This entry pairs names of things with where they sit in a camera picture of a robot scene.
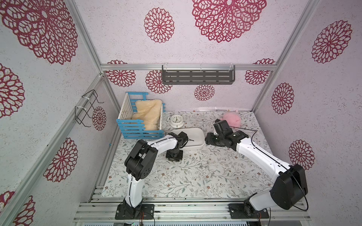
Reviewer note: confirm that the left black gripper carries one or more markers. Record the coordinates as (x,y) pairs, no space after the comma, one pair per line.
(180,157)

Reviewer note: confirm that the aluminium front rail frame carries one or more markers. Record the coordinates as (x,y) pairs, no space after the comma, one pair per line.
(186,210)

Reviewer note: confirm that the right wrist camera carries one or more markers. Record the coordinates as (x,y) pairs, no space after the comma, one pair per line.
(222,127)

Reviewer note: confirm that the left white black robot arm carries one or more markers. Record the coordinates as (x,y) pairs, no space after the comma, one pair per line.
(141,159)

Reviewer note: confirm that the cream fluffy cloth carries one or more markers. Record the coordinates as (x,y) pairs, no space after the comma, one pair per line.
(149,111)

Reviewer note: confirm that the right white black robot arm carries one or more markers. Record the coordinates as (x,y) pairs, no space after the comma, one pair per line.
(288,181)

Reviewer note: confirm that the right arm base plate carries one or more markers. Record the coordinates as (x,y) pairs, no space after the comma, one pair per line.
(241,211)

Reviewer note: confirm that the grey wall shelf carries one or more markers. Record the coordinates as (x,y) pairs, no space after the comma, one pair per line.
(198,77)

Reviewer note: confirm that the pink plush toy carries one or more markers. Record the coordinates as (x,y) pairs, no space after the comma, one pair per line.
(233,119)

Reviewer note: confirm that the white plastic storage box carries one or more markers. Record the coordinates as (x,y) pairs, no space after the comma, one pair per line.
(196,138)

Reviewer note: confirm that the black wire wall rack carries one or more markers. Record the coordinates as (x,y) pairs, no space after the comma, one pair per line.
(82,111)

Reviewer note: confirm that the white round alarm clock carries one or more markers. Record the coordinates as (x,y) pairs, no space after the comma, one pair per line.
(176,121)

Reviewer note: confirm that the blue white slatted crate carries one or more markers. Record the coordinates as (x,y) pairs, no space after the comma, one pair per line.
(136,129)

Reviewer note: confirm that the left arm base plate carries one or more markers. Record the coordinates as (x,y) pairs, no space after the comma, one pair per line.
(141,212)

